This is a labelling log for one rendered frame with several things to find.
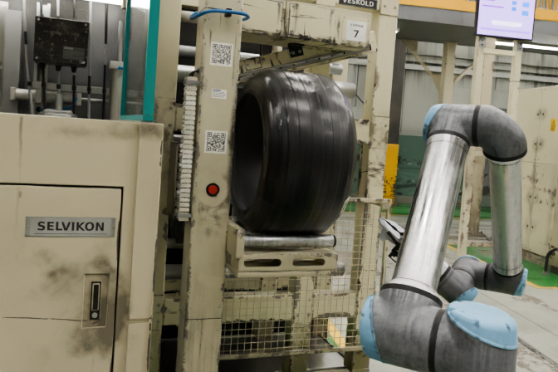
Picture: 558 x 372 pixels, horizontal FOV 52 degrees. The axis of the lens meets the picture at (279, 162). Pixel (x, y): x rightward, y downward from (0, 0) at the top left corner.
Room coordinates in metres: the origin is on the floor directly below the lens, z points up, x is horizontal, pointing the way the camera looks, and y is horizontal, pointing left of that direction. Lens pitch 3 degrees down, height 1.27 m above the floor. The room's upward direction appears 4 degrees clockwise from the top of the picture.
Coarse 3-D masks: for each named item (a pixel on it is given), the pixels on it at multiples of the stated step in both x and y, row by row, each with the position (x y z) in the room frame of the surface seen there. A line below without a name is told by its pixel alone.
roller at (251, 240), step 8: (248, 240) 1.88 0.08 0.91; (256, 240) 1.89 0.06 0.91; (264, 240) 1.90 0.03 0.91; (272, 240) 1.91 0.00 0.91; (280, 240) 1.92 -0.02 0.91; (288, 240) 1.93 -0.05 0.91; (296, 240) 1.94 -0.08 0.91; (304, 240) 1.95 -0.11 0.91; (312, 240) 1.96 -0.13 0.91; (320, 240) 1.97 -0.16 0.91; (328, 240) 1.98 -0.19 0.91
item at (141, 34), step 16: (128, 0) 1.55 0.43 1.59; (144, 0) 1.19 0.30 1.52; (128, 16) 1.55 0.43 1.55; (144, 16) 1.17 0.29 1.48; (128, 32) 1.53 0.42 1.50; (144, 32) 1.15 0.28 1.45; (128, 48) 1.51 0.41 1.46; (144, 48) 1.14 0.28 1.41; (128, 64) 1.48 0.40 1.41; (144, 64) 1.12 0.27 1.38; (128, 80) 1.46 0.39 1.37; (144, 80) 1.05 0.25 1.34; (128, 96) 1.43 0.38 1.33; (144, 96) 1.05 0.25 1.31; (128, 112) 1.41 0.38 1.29; (144, 112) 1.05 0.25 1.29
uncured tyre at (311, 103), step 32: (256, 96) 1.95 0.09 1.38; (288, 96) 1.85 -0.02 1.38; (320, 96) 1.89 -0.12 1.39; (256, 128) 2.33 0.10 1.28; (288, 128) 1.79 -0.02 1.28; (320, 128) 1.82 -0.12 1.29; (352, 128) 1.89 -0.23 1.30; (256, 160) 2.34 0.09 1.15; (288, 160) 1.78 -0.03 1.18; (320, 160) 1.81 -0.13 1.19; (352, 160) 1.86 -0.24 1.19; (256, 192) 2.29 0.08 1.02; (288, 192) 1.80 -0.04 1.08; (320, 192) 1.83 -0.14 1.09; (256, 224) 1.93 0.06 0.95; (288, 224) 1.89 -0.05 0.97; (320, 224) 1.92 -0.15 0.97
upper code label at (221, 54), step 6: (216, 42) 1.91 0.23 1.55; (216, 48) 1.91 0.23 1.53; (222, 48) 1.91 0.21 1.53; (228, 48) 1.92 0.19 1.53; (210, 54) 1.90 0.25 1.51; (216, 54) 1.91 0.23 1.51; (222, 54) 1.91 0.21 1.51; (228, 54) 1.92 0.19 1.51; (210, 60) 1.90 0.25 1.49; (216, 60) 1.91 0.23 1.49; (222, 60) 1.91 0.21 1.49; (228, 60) 1.92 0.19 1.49
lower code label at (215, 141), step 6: (210, 132) 1.91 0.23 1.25; (216, 132) 1.91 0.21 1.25; (222, 132) 1.92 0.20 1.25; (210, 138) 1.91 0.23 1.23; (216, 138) 1.91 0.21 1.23; (222, 138) 1.92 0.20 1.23; (204, 144) 1.90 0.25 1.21; (210, 144) 1.91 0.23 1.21; (216, 144) 1.91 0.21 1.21; (222, 144) 1.92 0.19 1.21; (204, 150) 1.90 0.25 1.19; (210, 150) 1.91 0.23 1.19; (216, 150) 1.91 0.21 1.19; (222, 150) 1.92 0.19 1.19
